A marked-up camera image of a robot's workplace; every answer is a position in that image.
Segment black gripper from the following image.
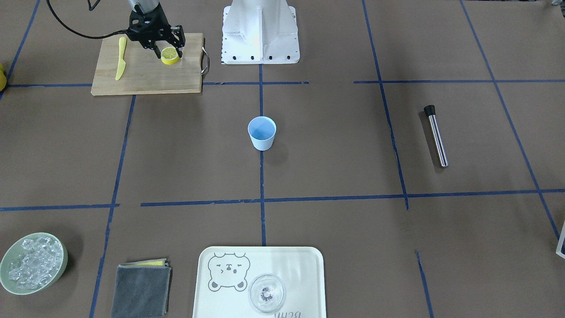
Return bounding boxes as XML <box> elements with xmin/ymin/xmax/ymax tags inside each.
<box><xmin>127</xmin><ymin>10</ymin><xmax>185</xmax><ymax>59</ymax></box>

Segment yellow lemon half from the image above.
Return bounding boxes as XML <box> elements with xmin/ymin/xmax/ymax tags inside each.
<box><xmin>161</xmin><ymin>46</ymin><xmax>180</xmax><ymax>66</ymax></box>

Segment steel muddler black tip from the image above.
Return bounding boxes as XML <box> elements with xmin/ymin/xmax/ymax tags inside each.
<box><xmin>424</xmin><ymin>105</ymin><xmax>449</xmax><ymax>168</ymax></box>

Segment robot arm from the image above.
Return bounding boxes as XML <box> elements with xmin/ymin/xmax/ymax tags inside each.
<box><xmin>126</xmin><ymin>0</ymin><xmax>185</xmax><ymax>59</ymax></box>

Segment light blue paper cup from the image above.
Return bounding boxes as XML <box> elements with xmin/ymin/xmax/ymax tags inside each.
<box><xmin>248</xmin><ymin>116</ymin><xmax>277</xmax><ymax>151</ymax></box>

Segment whole yellow lemon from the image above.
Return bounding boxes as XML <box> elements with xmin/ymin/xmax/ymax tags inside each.
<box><xmin>0</xmin><ymin>63</ymin><xmax>8</xmax><ymax>92</ymax></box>

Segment wooden cutting board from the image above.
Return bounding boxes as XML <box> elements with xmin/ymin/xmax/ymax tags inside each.
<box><xmin>91</xmin><ymin>33</ymin><xmax>205</xmax><ymax>96</ymax></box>

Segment yellow plastic knife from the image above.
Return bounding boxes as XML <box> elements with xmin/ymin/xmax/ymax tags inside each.
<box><xmin>115</xmin><ymin>37</ymin><xmax>127</xmax><ymax>80</ymax></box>

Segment cream bear serving tray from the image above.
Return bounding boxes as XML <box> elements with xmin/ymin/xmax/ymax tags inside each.
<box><xmin>192</xmin><ymin>246</ymin><xmax>327</xmax><ymax>318</ymax></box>

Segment grey folded cloth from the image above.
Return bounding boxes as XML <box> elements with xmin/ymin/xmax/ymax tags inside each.
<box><xmin>111</xmin><ymin>258</ymin><xmax>172</xmax><ymax>318</ymax></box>

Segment green bowl of ice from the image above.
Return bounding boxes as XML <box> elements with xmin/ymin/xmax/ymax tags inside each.
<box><xmin>1</xmin><ymin>233</ymin><xmax>68</xmax><ymax>295</ymax></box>

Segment clear wine glass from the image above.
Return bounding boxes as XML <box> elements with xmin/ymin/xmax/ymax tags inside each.
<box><xmin>249</xmin><ymin>274</ymin><xmax>286</xmax><ymax>314</ymax></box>

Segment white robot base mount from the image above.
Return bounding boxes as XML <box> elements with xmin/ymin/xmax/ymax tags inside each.
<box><xmin>221</xmin><ymin>0</ymin><xmax>301</xmax><ymax>65</ymax></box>

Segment white wire cup rack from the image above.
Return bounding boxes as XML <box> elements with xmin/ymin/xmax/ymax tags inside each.
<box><xmin>555</xmin><ymin>222</ymin><xmax>565</xmax><ymax>259</ymax></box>

